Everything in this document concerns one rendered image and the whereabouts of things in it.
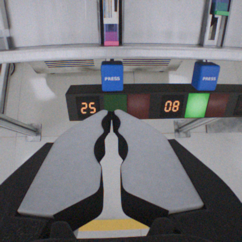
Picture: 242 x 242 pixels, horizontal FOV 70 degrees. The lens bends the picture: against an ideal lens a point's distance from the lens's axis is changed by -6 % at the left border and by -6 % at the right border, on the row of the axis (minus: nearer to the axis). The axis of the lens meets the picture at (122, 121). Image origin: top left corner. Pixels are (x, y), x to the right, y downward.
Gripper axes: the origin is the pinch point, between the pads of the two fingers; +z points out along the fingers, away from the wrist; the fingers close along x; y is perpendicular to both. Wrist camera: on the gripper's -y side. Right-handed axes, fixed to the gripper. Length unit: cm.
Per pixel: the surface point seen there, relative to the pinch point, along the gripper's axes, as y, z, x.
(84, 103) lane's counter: 4.1, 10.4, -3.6
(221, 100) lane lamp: 3.8, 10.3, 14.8
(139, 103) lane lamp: 4.2, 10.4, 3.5
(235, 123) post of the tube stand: 42, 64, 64
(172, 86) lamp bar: 2.7, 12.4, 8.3
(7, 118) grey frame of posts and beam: 25, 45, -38
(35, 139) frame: 46, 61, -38
